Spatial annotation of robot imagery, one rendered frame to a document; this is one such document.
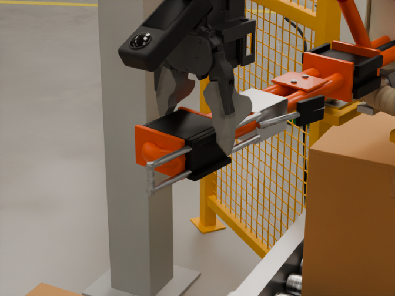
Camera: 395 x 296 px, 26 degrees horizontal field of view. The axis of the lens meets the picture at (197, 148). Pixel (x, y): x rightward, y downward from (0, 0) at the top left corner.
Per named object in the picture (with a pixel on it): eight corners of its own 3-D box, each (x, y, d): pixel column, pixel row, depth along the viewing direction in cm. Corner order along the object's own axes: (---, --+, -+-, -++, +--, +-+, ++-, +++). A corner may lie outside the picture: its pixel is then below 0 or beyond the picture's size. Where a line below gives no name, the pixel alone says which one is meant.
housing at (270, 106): (248, 117, 117) (249, 86, 115) (289, 130, 113) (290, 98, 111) (216, 133, 112) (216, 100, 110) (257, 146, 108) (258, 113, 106)
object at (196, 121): (181, 142, 108) (181, 105, 106) (227, 158, 104) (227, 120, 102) (134, 163, 103) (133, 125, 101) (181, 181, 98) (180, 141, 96)
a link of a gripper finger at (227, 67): (244, 110, 97) (223, 34, 95) (236, 113, 95) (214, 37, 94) (215, 115, 100) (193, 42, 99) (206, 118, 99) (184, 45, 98)
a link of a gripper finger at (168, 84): (193, 123, 109) (214, 65, 104) (161, 137, 105) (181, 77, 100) (176, 108, 110) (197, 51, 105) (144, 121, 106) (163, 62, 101)
